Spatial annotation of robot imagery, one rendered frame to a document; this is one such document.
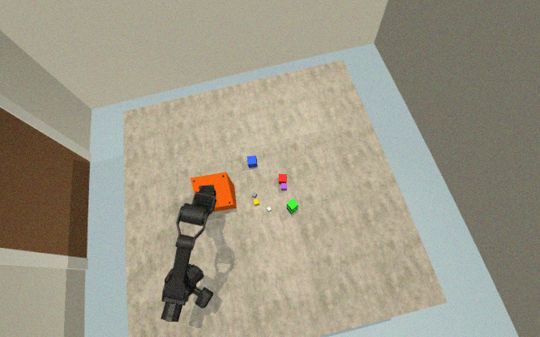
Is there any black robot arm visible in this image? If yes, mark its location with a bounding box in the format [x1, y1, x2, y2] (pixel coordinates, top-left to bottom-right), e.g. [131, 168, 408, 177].
[161, 185, 216, 322]

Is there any blue block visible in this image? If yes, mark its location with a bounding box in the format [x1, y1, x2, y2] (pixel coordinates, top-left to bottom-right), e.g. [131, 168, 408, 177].
[247, 156, 258, 168]

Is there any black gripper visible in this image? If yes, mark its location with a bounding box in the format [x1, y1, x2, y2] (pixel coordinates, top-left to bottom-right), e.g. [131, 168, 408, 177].
[165, 268, 213, 308]

